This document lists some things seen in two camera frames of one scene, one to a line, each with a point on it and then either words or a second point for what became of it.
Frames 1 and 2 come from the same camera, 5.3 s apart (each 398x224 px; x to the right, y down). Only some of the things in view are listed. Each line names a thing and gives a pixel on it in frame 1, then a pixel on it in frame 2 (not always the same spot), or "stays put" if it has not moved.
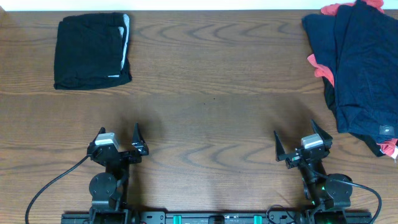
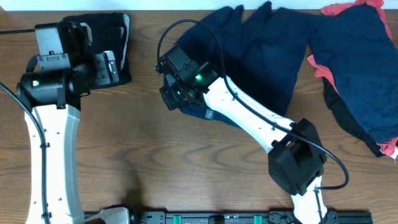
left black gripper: x=123 y=155 → x=101 y=70
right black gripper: x=298 y=156 → x=168 y=94
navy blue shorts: x=365 y=60 → x=260 y=51
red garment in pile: x=323 y=71 stays put
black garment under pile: x=331 y=103 stays put
